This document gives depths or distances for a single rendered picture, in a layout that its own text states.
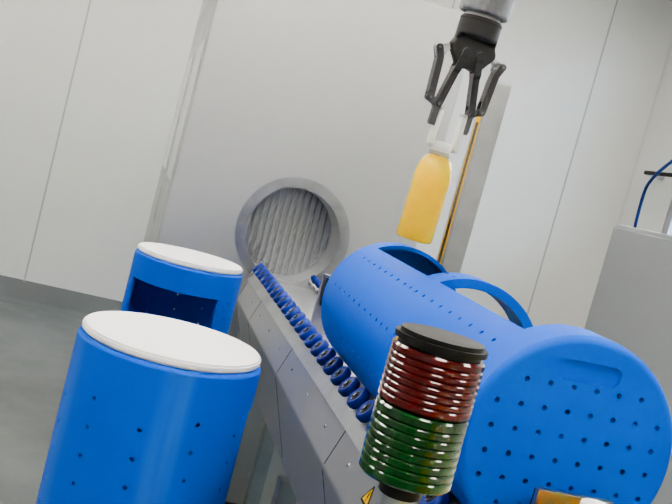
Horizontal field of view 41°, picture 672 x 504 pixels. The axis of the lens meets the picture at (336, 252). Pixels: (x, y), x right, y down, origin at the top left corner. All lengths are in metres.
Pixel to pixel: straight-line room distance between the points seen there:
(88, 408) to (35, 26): 4.93
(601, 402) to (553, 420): 0.06
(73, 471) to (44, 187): 4.83
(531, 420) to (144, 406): 0.53
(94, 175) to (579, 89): 3.40
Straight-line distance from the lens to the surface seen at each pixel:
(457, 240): 2.57
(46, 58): 6.13
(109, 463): 1.35
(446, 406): 0.59
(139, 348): 1.31
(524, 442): 1.14
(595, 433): 1.17
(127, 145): 6.09
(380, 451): 0.60
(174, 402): 1.31
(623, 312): 4.15
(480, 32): 1.61
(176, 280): 2.27
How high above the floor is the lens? 1.35
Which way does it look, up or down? 5 degrees down
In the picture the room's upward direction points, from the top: 15 degrees clockwise
